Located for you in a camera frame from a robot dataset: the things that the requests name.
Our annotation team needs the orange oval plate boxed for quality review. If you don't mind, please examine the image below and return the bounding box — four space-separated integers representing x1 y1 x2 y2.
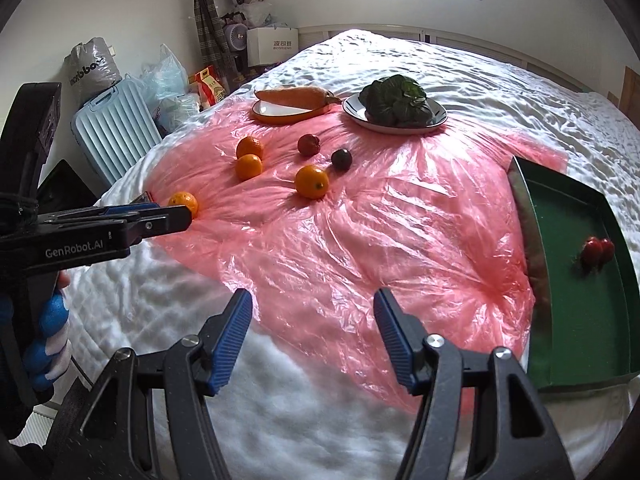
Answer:
249 97 337 126

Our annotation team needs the pink plastic sheet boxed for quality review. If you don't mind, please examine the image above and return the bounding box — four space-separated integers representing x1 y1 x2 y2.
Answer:
145 97 568 416

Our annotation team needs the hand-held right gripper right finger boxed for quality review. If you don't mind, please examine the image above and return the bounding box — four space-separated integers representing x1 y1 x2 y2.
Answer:
373 288 576 480

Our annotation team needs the wooden board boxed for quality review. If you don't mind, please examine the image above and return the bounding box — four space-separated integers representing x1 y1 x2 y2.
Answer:
607 65 640 121

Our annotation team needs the bok choy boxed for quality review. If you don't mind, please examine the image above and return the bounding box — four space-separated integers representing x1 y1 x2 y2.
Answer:
359 75 432 127

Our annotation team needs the light blue suitcase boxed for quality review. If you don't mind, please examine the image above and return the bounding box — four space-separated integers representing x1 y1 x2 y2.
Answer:
70 74 163 188

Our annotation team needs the red yellow snack bag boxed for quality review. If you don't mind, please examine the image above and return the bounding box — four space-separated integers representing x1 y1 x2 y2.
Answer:
189 66 228 108

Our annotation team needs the carrot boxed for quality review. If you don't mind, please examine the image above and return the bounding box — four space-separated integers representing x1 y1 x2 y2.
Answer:
254 86 343 109

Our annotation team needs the plaid scarf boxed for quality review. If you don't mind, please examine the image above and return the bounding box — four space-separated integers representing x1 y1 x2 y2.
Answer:
193 0 226 66

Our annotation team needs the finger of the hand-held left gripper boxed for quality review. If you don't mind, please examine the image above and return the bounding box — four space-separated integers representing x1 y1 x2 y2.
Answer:
40 191 161 223
120 205 194 246

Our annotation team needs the white cardboard box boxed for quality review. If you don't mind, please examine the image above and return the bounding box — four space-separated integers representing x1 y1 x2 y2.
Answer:
246 26 300 67

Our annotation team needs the white green plastic bag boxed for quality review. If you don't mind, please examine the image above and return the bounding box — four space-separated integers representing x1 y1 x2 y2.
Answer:
152 94 201 133

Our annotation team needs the white round plate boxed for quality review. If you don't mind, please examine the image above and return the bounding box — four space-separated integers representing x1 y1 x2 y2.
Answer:
342 92 448 135

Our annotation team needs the grey printed bag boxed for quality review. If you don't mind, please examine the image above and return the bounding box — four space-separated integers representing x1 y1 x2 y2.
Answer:
64 37 123 102

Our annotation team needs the green tray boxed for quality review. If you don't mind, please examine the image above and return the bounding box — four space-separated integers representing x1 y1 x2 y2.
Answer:
506 155 640 393

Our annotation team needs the person's left hand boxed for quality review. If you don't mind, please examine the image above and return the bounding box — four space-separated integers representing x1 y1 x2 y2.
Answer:
24 272 72 392

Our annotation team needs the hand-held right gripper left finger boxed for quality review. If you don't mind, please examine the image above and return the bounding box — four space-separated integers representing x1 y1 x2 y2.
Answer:
50 288 254 480

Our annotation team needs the white quilted bed cover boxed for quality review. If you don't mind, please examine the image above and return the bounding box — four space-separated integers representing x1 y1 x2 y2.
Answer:
60 27 640 480

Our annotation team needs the orange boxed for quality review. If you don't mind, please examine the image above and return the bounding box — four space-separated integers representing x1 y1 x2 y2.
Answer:
235 154 264 181
236 136 265 160
167 191 199 219
294 165 331 199

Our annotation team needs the pale blue plastic bag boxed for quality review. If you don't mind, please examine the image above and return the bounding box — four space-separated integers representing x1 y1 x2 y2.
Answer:
140 44 190 106

